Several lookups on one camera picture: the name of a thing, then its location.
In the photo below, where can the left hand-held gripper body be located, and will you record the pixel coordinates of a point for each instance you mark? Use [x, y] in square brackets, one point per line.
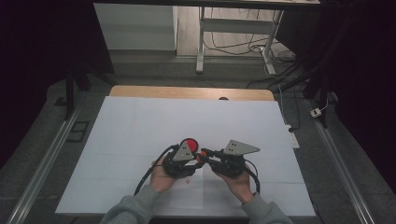
[179, 163]

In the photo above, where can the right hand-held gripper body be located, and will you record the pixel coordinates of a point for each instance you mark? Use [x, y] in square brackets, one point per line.
[232, 165]

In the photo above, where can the small orange stamp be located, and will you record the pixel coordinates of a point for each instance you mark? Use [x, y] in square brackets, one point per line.
[203, 153]

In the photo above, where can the round red ink pad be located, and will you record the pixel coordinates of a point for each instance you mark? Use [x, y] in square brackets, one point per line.
[193, 144]

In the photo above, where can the white paper sheet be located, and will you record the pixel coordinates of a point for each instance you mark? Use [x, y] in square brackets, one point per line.
[193, 194]

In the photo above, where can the person's right hand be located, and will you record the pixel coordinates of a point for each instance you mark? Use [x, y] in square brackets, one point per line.
[239, 186]

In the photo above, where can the person's left hand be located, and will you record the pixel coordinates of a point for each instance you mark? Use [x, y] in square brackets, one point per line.
[158, 179]

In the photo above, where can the dark table grommet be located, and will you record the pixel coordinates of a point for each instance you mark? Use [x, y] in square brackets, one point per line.
[223, 98]

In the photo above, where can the large white table cover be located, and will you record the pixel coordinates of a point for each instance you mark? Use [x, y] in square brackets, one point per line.
[140, 118]

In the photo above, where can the white power strip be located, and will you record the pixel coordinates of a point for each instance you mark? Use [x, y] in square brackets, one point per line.
[293, 139]

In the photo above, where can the white plug adapter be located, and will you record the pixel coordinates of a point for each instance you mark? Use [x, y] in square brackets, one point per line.
[316, 112]

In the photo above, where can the black metal stand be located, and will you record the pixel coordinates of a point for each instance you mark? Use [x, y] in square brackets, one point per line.
[69, 93]
[323, 90]

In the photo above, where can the white cabinet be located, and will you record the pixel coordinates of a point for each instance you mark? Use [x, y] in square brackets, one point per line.
[134, 28]

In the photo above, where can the dark curtain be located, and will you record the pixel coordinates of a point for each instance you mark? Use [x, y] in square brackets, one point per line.
[367, 77]
[31, 62]

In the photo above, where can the aluminium floor rail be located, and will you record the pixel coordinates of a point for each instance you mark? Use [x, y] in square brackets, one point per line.
[339, 165]
[46, 165]

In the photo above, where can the white desk frame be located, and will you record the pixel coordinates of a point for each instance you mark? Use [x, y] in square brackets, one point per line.
[236, 25]

